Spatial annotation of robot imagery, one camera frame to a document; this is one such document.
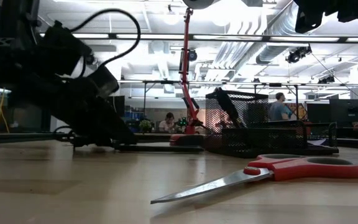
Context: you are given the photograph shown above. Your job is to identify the red-handled scissors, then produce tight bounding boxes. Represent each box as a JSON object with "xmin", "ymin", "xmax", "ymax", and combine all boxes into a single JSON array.
[{"xmin": 150, "ymin": 154, "xmax": 358, "ymax": 205}]

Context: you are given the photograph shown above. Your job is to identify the red desk lamp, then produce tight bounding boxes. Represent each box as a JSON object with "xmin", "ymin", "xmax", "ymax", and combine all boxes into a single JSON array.
[{"xmin": 169, "ymin": 0, "xmax": 217, "ymax": 147}]

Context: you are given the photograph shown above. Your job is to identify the black monitor on stand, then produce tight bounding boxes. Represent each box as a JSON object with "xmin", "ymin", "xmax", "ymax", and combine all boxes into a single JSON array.
[{"xmin": 109, "ymin": 95, "xmax": 126, "ymax": 118}]

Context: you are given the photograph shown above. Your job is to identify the black ceiling-mounted spotlight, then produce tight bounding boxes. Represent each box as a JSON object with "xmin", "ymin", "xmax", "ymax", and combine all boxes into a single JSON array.
[{"xmin": 285, "ymin": 45, "xmax": 312, "ymax": 65}]

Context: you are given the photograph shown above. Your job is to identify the black aluminium table frame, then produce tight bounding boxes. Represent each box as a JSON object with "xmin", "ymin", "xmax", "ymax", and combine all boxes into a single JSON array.
[{"xmin": 0, "ymin": 132, "xmax": 358, "ymax": 150}]

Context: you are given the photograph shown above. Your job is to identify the long ceiling light strip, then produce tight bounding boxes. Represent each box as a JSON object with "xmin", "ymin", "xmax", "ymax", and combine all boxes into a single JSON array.
[{"xmin": 39, "ymin": 32, "xmax": 358, "ymax": 44}]

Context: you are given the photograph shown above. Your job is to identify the green potted plant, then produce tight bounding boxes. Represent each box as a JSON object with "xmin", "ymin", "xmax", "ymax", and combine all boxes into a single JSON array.
[{"xmin": 139, "ymin": 119, "xmax": 153, "ymax": 134}]

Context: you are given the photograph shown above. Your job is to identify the black pen with silver middle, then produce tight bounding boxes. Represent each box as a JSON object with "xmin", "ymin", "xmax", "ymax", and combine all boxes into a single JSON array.
[{"xmin": 213, "ymin": 86, "xmax": 245, "ymax": 129}]

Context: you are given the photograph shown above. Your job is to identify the colourful patchwork wall hanging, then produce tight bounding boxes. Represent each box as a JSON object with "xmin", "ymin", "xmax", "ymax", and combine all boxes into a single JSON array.
[{"xmin": 290, "ymin": 102, "xmax": 309, "ymax": 121}]

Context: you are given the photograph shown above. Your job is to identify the yellow cable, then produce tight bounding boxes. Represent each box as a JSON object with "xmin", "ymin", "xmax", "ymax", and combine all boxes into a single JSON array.
[{"xmin": 0, "ymin": 86, "xmax": 11, "ymax": 134}]

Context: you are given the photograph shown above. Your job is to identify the standing person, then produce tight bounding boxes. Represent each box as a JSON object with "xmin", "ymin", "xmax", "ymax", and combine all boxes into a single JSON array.
[{"xmin": 268, "ymin": 91, "xmax": 294, "ymax": 122}]

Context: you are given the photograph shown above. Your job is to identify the wide black monitor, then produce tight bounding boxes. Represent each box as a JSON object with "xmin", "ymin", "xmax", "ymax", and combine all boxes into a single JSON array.
[{"xmin": 329, "ymin": 98, "xmax": 358, "ymax": 128}]

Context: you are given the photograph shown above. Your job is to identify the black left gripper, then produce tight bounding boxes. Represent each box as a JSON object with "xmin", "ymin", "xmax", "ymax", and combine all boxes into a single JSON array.
[{"xmin": 0, "ymin": 20, "xmax": 138, "ymax": 149}]

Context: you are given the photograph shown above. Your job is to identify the black mesh desk organizer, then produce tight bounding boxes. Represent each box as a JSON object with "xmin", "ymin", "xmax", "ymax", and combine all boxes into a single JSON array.
[{"xmin": 204, "ymin": 90, "xmax": 340, "ymax": 158}]

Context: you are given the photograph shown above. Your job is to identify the seated person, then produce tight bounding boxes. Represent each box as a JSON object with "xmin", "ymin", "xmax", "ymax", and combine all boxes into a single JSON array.
[{"xmin": 158, "ymin": 111, "xmax": 177, "ymax": 133}]

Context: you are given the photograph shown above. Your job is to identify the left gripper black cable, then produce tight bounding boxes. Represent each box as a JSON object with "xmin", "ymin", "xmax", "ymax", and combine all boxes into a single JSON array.
[{"xmin": 70, "ymin": 8, "xmax": 142, "ymax": 68}]

